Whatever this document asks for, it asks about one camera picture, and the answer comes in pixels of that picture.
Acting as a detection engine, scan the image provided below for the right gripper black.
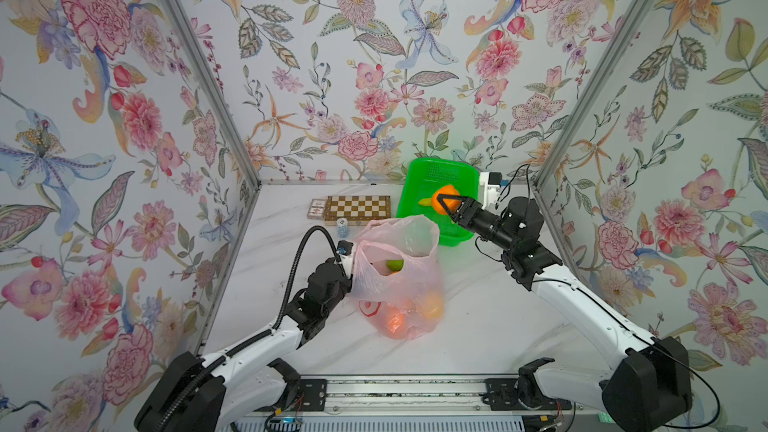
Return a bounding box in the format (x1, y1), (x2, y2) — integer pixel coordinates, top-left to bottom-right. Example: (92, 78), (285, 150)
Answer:
(440, 196), (518, 259)

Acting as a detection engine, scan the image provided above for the pink plastic bag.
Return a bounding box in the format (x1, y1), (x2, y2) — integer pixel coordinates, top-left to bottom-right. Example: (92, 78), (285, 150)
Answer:
(350, 215), (444, 340)

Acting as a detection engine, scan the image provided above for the orange fruit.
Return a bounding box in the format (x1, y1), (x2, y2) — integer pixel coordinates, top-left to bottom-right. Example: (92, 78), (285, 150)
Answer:
(382, 306), (407, 336)
(431, 185), (462, 215)

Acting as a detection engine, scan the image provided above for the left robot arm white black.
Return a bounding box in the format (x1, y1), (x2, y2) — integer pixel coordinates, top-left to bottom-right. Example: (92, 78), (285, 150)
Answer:
(134, 256), (353, 431)

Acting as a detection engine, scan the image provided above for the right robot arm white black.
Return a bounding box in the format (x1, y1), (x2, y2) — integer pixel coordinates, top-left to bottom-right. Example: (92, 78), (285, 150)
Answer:
(432, 193), (693, 431)

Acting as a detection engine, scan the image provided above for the green pear fruit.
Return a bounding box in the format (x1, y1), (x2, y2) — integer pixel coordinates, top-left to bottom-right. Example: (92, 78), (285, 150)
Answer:
(386, 260), (404, 274)

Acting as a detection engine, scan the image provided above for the yellow lemon fruit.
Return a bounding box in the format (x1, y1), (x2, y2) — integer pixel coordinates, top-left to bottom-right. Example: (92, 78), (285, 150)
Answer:
(415, 292), (444, 322)

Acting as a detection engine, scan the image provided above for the green plastic basket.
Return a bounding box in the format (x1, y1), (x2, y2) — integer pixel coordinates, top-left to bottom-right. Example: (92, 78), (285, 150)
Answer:
(396, 158), (480, 247)

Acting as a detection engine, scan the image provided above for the small blue white cup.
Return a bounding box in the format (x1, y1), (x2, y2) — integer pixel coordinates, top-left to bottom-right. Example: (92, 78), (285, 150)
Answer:
(336, 217), (349, 239)

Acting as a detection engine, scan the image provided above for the small card box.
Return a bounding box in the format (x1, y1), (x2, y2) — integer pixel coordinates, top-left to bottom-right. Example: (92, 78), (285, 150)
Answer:
(307, 198), (327, 220)

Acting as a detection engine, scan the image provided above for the wooden chessboard box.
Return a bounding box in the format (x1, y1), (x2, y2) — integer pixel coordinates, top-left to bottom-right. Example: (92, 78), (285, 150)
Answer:
(323, 195), (391, 226)

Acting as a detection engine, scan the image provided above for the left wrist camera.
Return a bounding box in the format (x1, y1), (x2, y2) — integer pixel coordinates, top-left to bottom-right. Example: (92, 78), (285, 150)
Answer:
(337, 240), (354, 272)

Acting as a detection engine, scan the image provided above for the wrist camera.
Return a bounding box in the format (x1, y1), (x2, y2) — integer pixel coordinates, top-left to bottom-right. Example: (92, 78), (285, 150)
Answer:
(337, 240), (354, 272)
(478, 172), (502, 209)

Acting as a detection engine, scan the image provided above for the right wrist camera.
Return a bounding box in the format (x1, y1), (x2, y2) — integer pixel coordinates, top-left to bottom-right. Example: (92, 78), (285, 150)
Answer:
(478, 172), (502, 209)

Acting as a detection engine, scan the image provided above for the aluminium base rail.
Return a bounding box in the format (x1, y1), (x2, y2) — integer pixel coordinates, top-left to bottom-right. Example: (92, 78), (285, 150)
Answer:
(220, 374), (599, 425)

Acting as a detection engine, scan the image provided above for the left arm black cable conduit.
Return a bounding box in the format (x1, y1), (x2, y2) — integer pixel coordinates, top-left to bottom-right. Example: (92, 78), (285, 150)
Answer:
(152, 224), (340, 432)

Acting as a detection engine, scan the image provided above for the right aluminium corner post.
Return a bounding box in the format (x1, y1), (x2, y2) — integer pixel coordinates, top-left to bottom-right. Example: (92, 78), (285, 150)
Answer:
(533, 0), (653, 192)

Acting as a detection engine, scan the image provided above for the aluminium corner post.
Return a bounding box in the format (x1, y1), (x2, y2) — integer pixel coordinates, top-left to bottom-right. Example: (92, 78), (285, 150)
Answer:
(533, 0), (653, 192)
(160, 0), (261, 192)

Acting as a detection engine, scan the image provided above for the left aluminium corner post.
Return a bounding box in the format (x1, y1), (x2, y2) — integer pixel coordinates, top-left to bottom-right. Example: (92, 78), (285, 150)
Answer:
(160, 0), (261, 192)

